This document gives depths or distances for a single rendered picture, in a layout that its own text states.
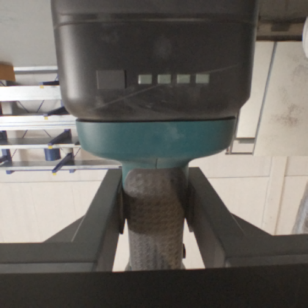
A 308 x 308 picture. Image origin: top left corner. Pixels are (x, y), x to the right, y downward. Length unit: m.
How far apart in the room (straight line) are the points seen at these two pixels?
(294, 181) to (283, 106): 3.69
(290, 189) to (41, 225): 6.42
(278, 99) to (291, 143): 0.63
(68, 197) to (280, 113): 4.79
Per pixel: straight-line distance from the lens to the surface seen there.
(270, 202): 6.19
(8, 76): 1.09
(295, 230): 0.46
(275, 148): 3.18
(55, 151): 4.56
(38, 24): 0.48
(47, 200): 6.01
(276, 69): 2.83
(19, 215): 6.55
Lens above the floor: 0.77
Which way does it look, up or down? 16 degrees up
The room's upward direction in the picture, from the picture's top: 179 degrees clockwise
